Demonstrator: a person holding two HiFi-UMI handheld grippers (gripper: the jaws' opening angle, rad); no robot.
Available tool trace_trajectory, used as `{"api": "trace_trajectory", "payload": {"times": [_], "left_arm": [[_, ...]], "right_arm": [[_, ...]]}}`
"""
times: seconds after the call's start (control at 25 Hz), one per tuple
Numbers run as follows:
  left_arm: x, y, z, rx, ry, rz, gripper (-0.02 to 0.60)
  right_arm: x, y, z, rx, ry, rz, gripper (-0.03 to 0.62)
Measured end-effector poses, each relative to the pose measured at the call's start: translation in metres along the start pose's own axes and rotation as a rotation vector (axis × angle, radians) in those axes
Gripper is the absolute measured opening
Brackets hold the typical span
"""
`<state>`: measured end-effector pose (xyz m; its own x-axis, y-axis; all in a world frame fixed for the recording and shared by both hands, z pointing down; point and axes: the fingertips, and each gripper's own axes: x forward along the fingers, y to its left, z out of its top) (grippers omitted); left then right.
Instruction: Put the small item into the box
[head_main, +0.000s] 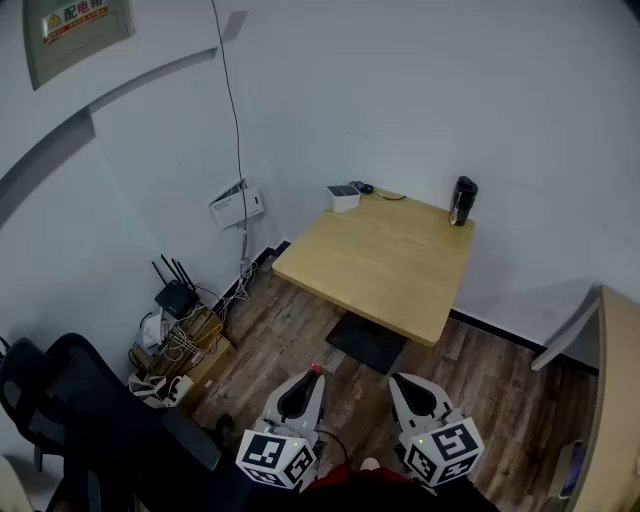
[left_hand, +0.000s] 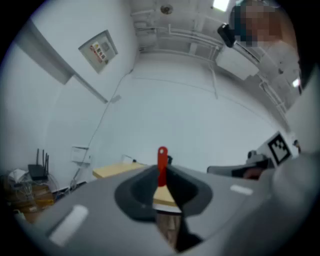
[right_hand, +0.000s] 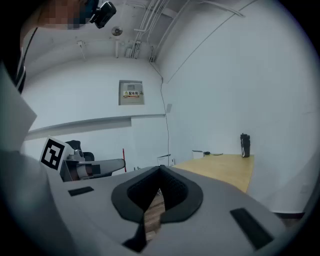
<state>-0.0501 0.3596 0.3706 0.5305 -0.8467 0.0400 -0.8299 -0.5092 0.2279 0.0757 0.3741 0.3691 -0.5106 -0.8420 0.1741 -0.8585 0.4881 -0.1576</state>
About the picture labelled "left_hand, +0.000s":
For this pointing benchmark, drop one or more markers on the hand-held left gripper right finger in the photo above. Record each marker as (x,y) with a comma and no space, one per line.
(192,195)

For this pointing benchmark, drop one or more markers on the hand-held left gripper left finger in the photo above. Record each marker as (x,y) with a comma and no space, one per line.
(135,192)

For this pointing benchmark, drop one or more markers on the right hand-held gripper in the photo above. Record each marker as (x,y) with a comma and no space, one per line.
(275,152)

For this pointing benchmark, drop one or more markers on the person's right hand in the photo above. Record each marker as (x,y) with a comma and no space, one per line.
(252,174)

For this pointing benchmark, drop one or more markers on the light wooden table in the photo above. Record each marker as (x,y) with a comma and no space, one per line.
(117,168)

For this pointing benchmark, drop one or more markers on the person's white shirt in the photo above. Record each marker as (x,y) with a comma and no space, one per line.
(280,67)

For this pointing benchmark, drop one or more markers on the white air conditioner unit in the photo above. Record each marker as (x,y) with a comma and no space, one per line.
(237,62)

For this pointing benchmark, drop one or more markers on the black router with antennas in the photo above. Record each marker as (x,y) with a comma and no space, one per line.
(37,171)

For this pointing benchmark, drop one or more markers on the brown cardboard boxes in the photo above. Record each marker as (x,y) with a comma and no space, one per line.
(32,197)

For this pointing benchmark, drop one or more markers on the person's head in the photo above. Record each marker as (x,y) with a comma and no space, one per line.
(257,22)

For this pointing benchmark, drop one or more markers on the white ceiling pipes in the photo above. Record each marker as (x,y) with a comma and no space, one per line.
(185,35)

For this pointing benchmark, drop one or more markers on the ceiling light panel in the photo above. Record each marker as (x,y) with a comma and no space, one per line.
(220,4)

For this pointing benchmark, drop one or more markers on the round ceiling smoke detector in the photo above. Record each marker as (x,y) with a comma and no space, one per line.
(166,9)

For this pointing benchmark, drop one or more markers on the white wall junction box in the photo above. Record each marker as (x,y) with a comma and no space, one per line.
(80,155)

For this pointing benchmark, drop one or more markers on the black head-mounted camera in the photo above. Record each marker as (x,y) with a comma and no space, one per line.
(226,35)

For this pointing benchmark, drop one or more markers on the grey wall electrical panel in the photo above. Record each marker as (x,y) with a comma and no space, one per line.
(98,51)

